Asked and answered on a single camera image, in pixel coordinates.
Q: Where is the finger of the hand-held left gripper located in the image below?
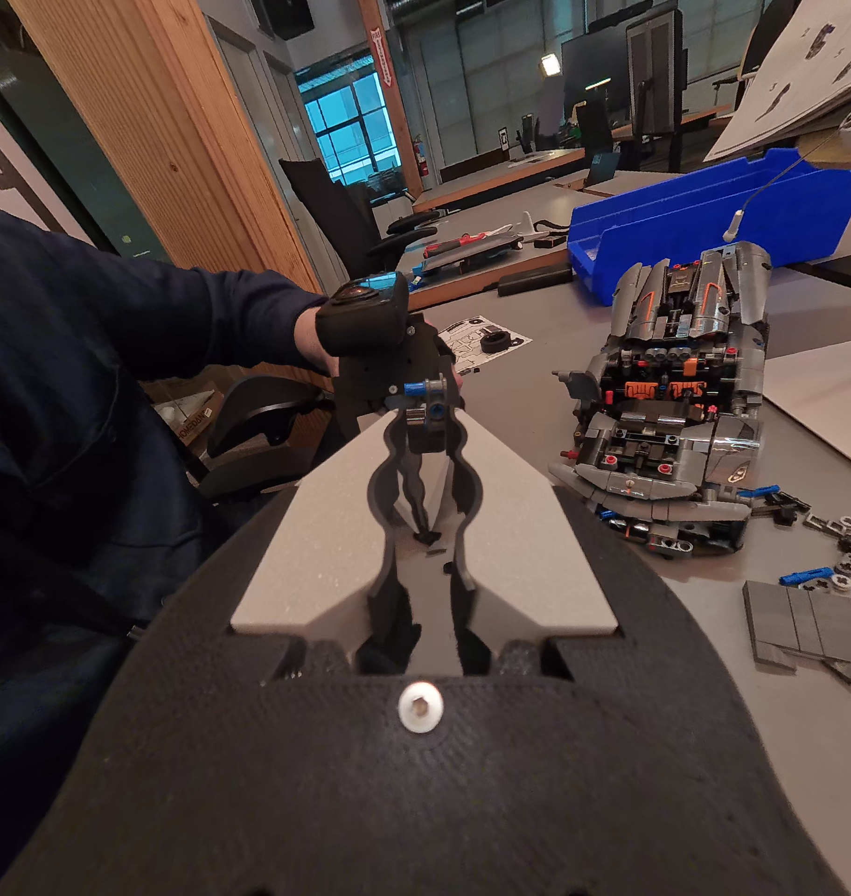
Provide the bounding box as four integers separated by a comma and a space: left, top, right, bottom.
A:
422, 451, 461, 534
395, 454, 426, 533

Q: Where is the dark grey lego panel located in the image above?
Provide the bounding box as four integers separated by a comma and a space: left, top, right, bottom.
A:
742, 580, 851, 692

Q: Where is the tool tray with red tool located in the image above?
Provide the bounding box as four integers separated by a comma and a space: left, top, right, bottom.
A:
413, 233, 526, 275

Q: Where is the white framed sign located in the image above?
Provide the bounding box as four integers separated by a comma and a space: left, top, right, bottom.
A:
0, 94, 94, 246

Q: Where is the person's left forearm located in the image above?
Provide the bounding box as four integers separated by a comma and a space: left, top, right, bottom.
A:
135, 265, 328, 385

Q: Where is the person's navy clothed torso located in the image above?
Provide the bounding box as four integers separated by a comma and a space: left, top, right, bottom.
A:
0, 210, 213, 896

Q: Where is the lego instruction booklet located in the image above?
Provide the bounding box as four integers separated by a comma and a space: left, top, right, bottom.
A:
703, 0, 851, 163

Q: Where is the black rectangular block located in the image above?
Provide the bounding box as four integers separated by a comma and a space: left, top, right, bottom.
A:
499, 265, 573, 298

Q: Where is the person's left hand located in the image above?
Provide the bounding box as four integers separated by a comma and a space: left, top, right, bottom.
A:
294, 307, 344, 377

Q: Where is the cardboard box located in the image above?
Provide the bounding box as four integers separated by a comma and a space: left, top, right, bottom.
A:
153, 388, 223, 449

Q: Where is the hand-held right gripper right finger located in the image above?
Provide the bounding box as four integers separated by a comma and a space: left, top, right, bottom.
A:
445, 407, 620, 655

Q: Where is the grey lego car model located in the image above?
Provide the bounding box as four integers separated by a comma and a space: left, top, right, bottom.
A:
548, 240, 780, 557

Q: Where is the black office chair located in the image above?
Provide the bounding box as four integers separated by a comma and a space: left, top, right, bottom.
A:
205, 374, 335, 499
279, 157, 440, 281

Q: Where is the black lego connector blue pin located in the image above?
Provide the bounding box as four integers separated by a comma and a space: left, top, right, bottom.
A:
385, 373, 449, 455

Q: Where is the blue plastic storage bin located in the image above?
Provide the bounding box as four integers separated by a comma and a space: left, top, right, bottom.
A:
567, 147, 851, 307

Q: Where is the wide computer monitor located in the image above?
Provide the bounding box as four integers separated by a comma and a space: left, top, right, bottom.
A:
562, 24, 633, 113

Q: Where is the white rounded base plate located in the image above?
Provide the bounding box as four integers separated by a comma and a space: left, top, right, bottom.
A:
761, 336, 851, 478

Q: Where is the tall computer monitor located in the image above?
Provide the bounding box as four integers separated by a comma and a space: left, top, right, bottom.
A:
625, 7, 685, 137

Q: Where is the white-tipped page holder wire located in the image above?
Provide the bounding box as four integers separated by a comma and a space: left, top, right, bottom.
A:
721, 129, 843, 244

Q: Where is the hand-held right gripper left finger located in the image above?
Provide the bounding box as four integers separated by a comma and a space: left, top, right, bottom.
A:
230, 409, 405, 659

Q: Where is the cluster of small lego connectors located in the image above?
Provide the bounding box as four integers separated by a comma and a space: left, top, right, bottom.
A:
739, 483, 851, 631

